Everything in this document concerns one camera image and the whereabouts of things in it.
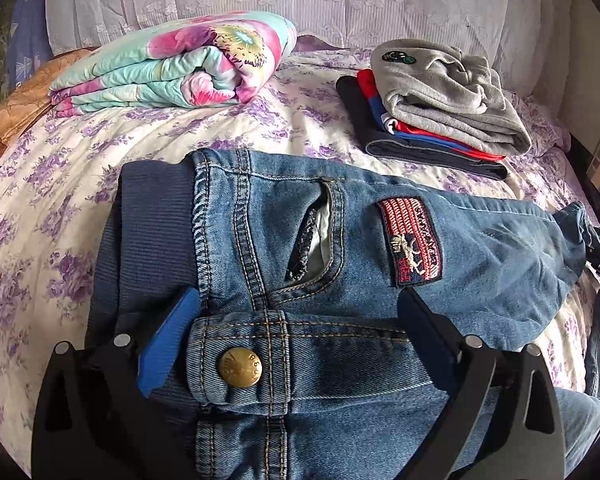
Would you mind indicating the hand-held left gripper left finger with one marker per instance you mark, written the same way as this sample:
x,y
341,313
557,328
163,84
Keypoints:
x,y
170,340

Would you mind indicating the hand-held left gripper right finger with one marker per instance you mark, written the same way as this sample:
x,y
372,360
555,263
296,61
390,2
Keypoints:
x,y
430,330

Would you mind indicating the blue denim jacket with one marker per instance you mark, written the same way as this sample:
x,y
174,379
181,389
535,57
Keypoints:
x,y
330,240

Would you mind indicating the purple floral bed sheet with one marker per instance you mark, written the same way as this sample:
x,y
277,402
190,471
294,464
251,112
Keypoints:
x,y
55,200

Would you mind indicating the folded navy garment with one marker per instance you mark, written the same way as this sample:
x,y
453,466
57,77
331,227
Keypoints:
x,y
360,120

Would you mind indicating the folded red blue garment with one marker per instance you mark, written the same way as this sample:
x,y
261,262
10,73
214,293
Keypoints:
x,y
375,100

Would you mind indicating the orange brown blanket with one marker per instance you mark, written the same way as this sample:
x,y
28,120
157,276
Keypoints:
x,y
20,110

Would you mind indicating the folded floral quilt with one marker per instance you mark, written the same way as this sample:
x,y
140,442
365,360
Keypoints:
x,y
180,65

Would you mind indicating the blue patterned pillow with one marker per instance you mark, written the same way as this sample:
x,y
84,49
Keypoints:
x,y
27,35

